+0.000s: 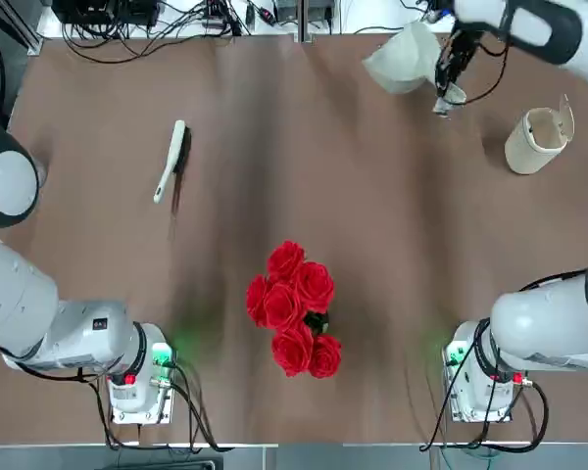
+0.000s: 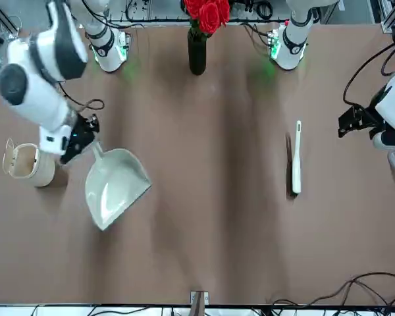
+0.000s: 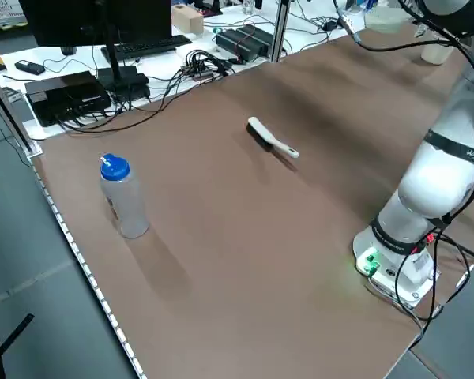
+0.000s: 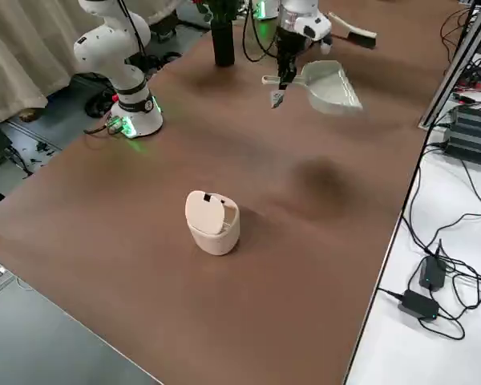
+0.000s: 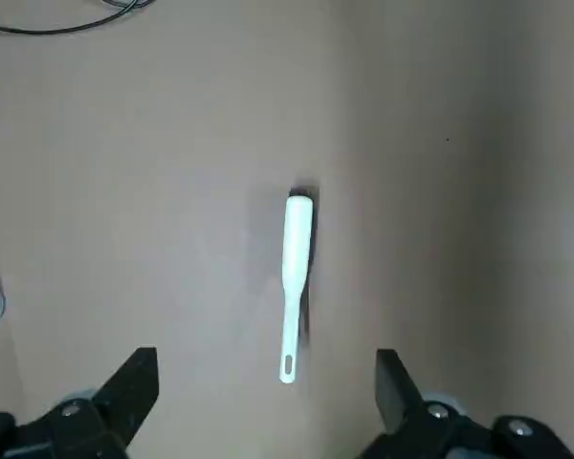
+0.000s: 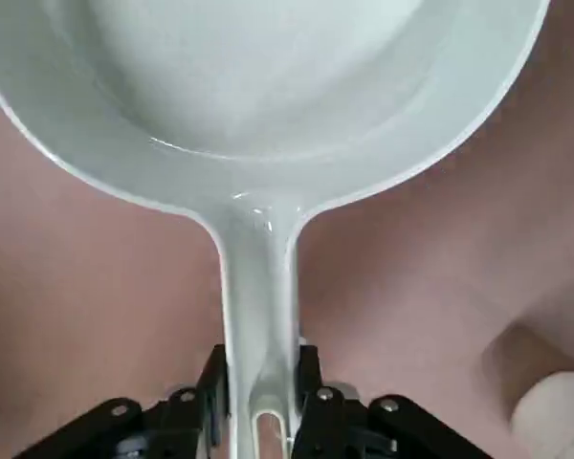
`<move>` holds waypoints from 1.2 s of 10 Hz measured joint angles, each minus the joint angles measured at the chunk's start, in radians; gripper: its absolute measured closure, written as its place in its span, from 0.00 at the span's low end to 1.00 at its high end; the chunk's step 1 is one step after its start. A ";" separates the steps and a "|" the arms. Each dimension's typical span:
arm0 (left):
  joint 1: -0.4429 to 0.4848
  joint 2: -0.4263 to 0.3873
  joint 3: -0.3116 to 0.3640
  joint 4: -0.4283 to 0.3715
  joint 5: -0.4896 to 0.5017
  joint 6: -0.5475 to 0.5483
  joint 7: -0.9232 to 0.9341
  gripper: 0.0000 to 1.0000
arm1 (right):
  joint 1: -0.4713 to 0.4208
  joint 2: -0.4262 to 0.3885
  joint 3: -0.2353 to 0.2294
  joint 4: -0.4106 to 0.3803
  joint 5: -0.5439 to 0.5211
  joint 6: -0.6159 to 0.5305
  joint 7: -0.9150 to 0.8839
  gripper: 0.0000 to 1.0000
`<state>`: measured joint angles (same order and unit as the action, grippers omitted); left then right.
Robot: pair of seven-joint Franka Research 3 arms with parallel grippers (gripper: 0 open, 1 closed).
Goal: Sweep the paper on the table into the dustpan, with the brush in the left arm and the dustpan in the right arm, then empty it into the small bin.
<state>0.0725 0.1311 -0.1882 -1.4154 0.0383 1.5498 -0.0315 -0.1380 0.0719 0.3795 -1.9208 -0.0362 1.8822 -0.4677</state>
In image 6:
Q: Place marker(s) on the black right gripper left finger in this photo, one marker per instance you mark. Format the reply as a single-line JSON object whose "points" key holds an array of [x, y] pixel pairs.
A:
{"points": [[172, 421]]}

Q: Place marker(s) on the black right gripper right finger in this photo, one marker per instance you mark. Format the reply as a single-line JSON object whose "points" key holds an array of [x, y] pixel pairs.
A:
{"points": [[335, 421]]}

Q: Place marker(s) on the pale green plastic dustpan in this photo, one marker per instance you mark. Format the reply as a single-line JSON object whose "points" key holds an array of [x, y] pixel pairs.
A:
{"points": [[268, 95]]}

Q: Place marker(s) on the small beige lidded bin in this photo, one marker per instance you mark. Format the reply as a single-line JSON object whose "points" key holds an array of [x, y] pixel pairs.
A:
{"points": [[559, 416]]}

